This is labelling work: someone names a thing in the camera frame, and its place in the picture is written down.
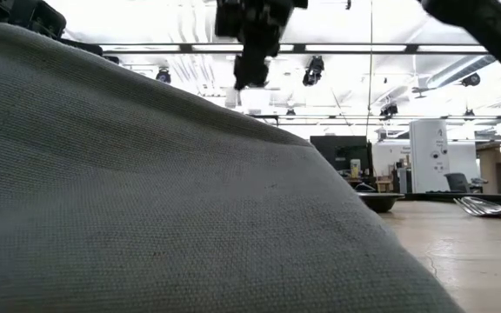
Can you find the grey office chair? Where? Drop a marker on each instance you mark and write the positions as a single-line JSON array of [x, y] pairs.
[[457, 182]]

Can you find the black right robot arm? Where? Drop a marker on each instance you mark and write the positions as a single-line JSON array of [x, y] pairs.
[[485, 26]]

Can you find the black background workstation frame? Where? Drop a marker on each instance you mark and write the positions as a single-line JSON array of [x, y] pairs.
[[429, 117]]

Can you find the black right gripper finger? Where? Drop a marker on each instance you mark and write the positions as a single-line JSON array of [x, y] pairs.
[[259, 71], [242, 74]]

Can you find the grey cloth napkin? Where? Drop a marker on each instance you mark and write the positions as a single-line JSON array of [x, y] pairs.
[[146, 195]]

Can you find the black plastic serving tray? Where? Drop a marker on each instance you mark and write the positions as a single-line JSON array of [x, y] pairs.
[[378, 202]]

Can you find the white pillar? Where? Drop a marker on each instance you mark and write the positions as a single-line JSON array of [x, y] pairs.
[[429, 152]]

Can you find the black monitor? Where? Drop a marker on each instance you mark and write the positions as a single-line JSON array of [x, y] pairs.
[[342, 152]]

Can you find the black ceiling fixture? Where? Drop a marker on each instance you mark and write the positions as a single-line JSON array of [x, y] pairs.
[[313, 69], [471, 79], [163, 76], [389, 110]]

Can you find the black metal table frame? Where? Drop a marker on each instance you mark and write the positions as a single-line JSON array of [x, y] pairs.
[[429, 197]]

